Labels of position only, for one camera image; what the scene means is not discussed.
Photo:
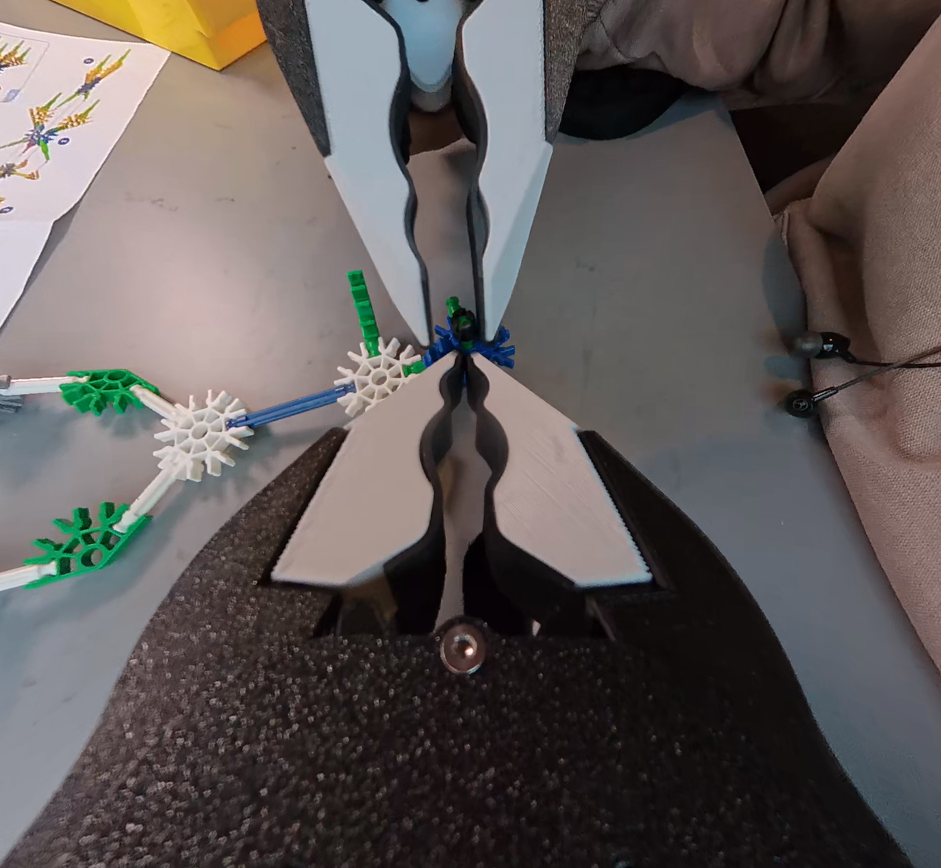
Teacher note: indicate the white building instruction sheet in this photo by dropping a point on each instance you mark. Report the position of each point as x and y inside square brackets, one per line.
[59, 133]

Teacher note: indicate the person's right forearm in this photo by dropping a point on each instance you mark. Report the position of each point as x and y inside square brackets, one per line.
[706, 1]

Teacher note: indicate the person's beige printed hoodie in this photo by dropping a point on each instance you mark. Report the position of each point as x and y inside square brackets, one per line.
[882, 339]

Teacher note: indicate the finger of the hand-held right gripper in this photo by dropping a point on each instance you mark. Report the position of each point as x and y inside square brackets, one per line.
[360, 119]
[512, 119]

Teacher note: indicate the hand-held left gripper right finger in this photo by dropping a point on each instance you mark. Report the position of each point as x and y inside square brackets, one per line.
[566, 516]

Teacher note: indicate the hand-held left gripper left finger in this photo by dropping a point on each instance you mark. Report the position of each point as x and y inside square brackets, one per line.
[353, 516]

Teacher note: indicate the colourful rod connector toy model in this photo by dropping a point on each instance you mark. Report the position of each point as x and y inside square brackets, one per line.
[202, 435]

